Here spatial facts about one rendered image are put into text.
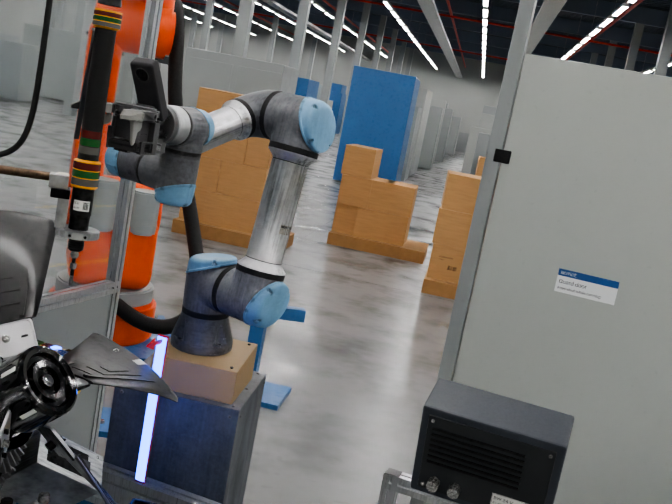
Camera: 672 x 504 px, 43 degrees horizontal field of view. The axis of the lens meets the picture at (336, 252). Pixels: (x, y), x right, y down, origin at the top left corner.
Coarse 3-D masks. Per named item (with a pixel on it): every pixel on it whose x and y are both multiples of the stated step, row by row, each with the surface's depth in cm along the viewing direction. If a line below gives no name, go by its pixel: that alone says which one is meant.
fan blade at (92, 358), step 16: (96, 336) 170; (80, 352) 161; (96, 352) 164; (112, 352) 167; (128, 352) 170; (80, 368) 152; (96, 368) 155; (112, 368) 158; (128, 368) 162; (144, 368) 167; (96, 384) 148; (112, 384) 151; (128, 384) 155; (144, 384) 159; (160, 384) 165; (176, 400) 164
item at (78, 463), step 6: (78, 456) 138; (72, 462) 143; (78, 462) 136; (84, 462) 138; (78, 468) 143; (84, 468) 136; (84, 474) 142; (90, 474) 136; (90, 480) 137; (96, 480) 139; (96, 486) 135; (102, 492) 136; (102, 498) 135; (108, 498) 138
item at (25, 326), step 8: (24, 320) 142; (0, 328) 141; (8, 328) 141; (16, 328) 141; (24, 328) 141; (32, 328) 141; (0, 336) 140; (16, 336) 140; (32, 336) 141; (0, 344) 139; (8, 344) 140; (16, 344) 140; (24, 344) 140; (32, 344) 140; (0, 352) 139; (8, 352) 139; (16, 352) 139
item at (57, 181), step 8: (56, 176) 137; (64, 176) 138; (48, 184) 137; (56, 184) 138; (64, 184) 138; (56, 192) 137; (64, 192) 138; (64, 200) 139; (56, 208) 139; (64, 208) 139; (56, 216) 139; (64, 216) 139; (56, 224) 139; (64, 224) 139; (56, 232) 140; (64, 232) 138; (72, 232) 138; (80, 232) 139; (88, 232) 140; (96, 232) 142; (80, 240) 139; (88, 240) 139
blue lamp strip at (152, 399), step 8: (160, 344) 179; (160, 352) 179; (160, 360) 179; (160, 368) 179; (160, 376) 179; (152, 400) 181; (152, 408) 181; (152, 416) 181; (144, 424) 182; (152, 424) 181; (144, 432) 182; (144, 440) 182; (144, 448) 182; (144, 456) 183; (144, 464) 183; (136, 472) 184; (144, 472) 183
